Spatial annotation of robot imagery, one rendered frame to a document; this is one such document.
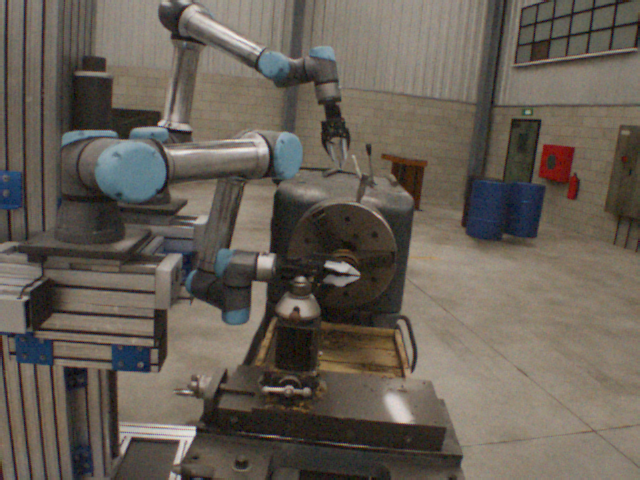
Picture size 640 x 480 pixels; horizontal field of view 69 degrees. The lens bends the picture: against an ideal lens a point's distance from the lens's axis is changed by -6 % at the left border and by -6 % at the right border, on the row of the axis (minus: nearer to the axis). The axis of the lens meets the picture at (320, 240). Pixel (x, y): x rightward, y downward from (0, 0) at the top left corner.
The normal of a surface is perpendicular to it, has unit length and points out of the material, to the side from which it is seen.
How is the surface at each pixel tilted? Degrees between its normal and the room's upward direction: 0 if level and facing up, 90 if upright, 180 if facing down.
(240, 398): 0
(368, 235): 90
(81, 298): 90
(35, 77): 90
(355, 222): 90
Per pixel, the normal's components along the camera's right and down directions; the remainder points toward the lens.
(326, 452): -0.04, 0.19
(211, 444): 0.09, -0.97
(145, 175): 0.68, 0.23
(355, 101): 0.22, 0.24
